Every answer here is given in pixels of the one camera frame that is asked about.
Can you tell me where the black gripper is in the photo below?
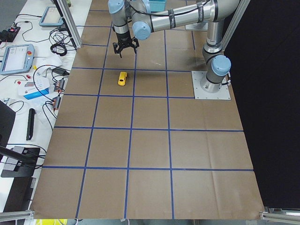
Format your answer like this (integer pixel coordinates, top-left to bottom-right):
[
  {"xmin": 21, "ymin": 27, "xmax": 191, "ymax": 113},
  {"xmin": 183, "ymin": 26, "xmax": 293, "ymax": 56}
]
[{"xmin": 112, "ymin": 31, "xmax": 139, "ymax": 59}]

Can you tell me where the yellow beetle toy car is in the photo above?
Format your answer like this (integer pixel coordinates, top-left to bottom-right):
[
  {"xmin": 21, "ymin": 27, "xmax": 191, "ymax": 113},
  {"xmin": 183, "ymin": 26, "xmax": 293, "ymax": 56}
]
[{"xmin": 118, "ymin": 71, "xmax": 128, "ymax": 86}]

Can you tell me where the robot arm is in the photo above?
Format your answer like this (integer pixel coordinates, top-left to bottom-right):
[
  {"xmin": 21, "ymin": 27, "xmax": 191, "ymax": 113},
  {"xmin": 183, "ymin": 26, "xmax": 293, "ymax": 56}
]
[{"xmin": 108, "ymin": 0, "xmax": 240, "ymax": 93}]

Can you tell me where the far teach pendant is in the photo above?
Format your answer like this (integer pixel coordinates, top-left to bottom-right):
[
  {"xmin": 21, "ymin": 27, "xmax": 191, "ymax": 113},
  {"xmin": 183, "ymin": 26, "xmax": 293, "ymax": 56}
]
[{"xmin": 39, "ymin": 7, "xmax": 63, "ymax": 27}]

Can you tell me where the teach pendant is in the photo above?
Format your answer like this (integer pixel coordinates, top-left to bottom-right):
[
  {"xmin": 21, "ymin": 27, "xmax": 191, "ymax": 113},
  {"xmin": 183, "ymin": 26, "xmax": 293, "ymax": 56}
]
[
  {"xmin": 0, "ymin": 44, "xmax": 35, "ymax": 75},
  {"xmin": 39, "ymin": 7, "xmax": 63, "ymax": 27}
]

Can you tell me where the brown paper table mat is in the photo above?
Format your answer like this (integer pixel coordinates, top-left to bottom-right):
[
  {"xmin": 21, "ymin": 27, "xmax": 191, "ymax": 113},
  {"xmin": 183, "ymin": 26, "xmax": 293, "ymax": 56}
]
[{"xmin": 31, "ymin": 0, "xmax": 263, "ymax": 219}]

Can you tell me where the blue white cardboard box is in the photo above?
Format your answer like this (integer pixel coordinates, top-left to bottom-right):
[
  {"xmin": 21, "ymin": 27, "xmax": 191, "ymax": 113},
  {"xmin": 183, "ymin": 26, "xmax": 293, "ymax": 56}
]
[{"xmin": 18, "ymin": 77, "xmax": 50, "ymax": 100}]

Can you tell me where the near teach pendant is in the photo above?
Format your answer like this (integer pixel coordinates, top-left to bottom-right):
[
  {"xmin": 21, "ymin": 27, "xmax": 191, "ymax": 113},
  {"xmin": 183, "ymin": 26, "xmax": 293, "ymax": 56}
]
[{"xmin": 0, "ymin": 44, "xmax": 35, "ymax": 75}]

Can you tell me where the black flat bar tool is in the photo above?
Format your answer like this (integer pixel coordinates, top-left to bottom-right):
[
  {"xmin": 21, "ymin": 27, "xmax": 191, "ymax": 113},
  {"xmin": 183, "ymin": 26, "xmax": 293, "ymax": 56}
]
[{"xmin": 26, "ymin": 108, "xmax": 36, "ymax": 141}]

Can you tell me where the aluminium frame post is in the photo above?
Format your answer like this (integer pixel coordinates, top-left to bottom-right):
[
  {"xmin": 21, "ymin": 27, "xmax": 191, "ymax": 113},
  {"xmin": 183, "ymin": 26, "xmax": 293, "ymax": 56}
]
[{"xmin": 53, "ymin": 0, "xmax": 82, "ymax": 50}]

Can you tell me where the coiled black cable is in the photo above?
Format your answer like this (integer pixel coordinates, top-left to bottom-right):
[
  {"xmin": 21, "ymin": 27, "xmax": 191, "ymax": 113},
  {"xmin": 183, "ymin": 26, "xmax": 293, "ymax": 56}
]
[{"xmin": 50, "ymin": 30, "xmax": 71, "ymax": 56}]

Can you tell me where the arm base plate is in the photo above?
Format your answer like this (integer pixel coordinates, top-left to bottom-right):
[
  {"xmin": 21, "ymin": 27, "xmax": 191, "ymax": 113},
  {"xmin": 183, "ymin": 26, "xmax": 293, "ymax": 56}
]
[
  {"xmin": 185, "ymin": 22, "xmax": 208, "ymax": 32},
  {"xmin": 191, "ymin": 71, "xmax": 231, "ymax": 100}
]

